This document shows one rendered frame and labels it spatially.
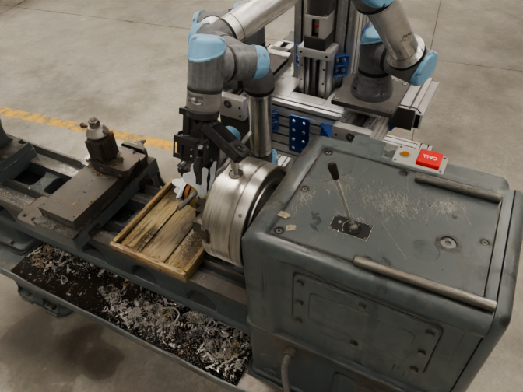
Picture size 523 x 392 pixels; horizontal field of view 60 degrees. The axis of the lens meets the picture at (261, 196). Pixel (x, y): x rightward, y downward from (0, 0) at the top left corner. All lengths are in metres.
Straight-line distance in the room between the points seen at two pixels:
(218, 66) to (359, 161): 0.49
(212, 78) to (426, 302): 0.63
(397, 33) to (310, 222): 0.60
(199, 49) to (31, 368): 1.93
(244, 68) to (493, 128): 2.98
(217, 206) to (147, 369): 1.28
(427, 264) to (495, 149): 2.62
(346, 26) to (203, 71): 0.96
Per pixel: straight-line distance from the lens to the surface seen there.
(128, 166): 1.67
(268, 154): 1.61
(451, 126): 3.73
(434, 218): 1.13
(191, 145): 1.01
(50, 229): 1.69
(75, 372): 2.44
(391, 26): 1.34
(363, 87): 1.65
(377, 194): 1.16
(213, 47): 0.95
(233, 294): 1.42
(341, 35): 1.83
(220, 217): 1.20
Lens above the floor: 2.04
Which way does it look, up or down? 44 degrees down
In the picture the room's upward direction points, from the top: 3 degrees counter-clockwise
